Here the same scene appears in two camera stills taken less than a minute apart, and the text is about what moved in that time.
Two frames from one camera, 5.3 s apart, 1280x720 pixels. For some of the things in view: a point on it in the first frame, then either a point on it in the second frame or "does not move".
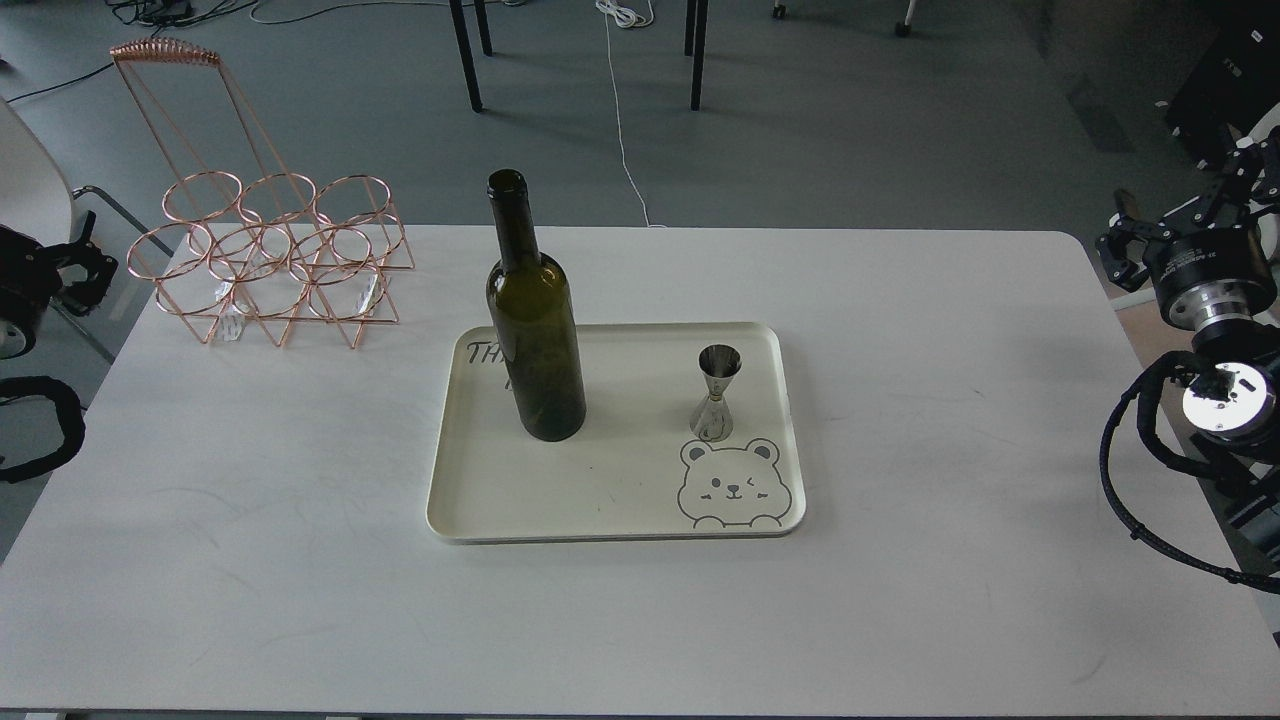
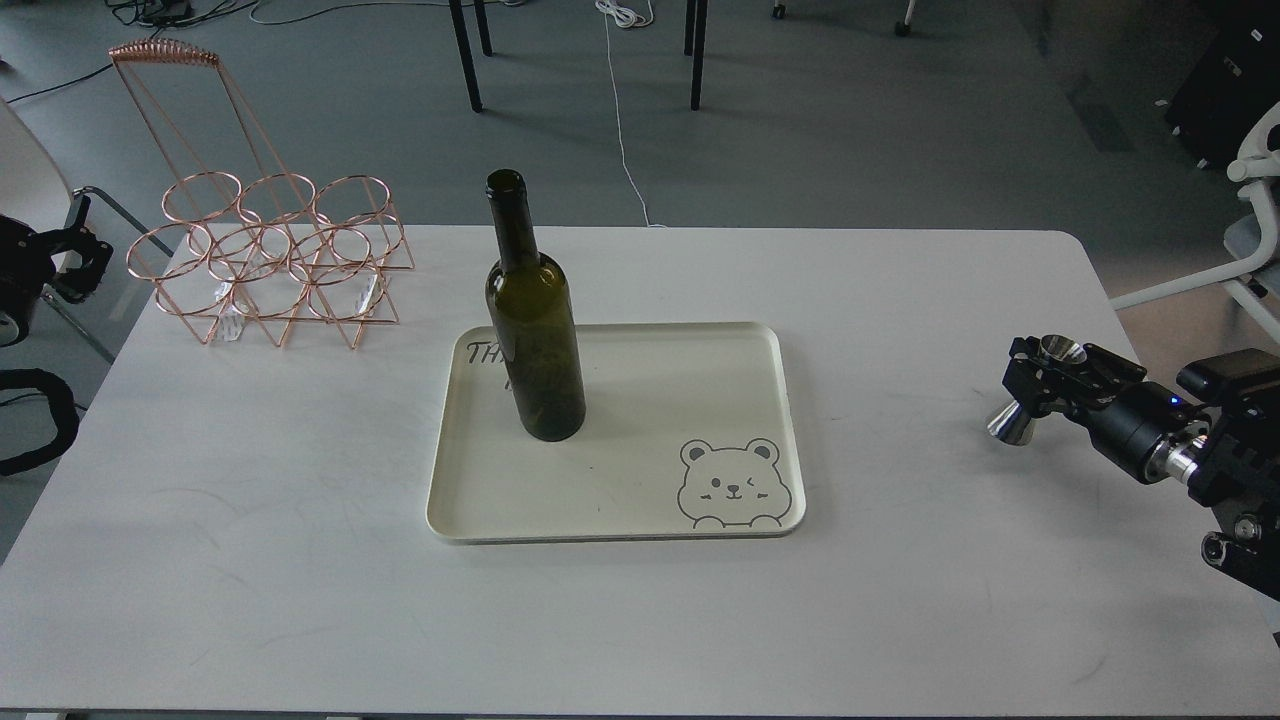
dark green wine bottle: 532,307 does not move
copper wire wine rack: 246,246 does not move
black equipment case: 1232,85 does not move
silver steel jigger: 712,418 to 1013,424
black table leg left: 465,49 does not move
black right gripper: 1124,246 to 1126,419
